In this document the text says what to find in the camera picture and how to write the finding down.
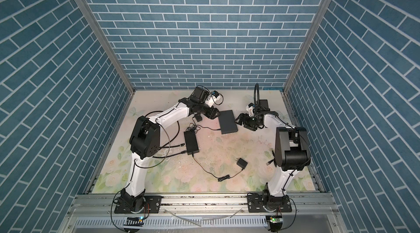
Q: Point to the black router box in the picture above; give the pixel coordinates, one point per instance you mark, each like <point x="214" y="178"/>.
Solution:
<point x="227" y="122"/>

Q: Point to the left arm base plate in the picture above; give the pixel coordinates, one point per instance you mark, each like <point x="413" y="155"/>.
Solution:
<point x="143" y="204"/>

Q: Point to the black power adapter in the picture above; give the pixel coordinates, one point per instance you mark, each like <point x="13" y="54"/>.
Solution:
<point x="240" y="162"/>
<point x="194" y="125"/>

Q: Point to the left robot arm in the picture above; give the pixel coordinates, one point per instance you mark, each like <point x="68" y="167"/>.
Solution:
<point x="145" y="138"/>

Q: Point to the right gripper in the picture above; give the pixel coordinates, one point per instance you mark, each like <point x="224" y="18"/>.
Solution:
<point x="245" y="122"/>

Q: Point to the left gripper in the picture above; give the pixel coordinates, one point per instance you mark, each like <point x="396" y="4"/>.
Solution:
<point x="211" y="112"/>

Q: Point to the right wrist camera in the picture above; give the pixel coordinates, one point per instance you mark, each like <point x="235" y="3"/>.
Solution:
<point x="251" y="109"/>

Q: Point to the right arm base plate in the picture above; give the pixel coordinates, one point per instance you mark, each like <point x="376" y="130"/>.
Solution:
<point x="259" y="203"/>

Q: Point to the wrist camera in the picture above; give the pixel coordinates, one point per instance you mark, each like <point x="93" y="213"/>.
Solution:
<point x="212" y="98"/>
<point x="251" y="109"/>

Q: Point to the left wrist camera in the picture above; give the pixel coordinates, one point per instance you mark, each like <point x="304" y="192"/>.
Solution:
<point x="212" y="98"/>

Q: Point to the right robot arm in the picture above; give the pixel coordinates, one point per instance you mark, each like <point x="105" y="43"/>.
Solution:
<point x="291" y="152"/>

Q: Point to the aluminium rail frame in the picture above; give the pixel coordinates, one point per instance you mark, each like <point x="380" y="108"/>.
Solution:
<point x="312" y="212"/>

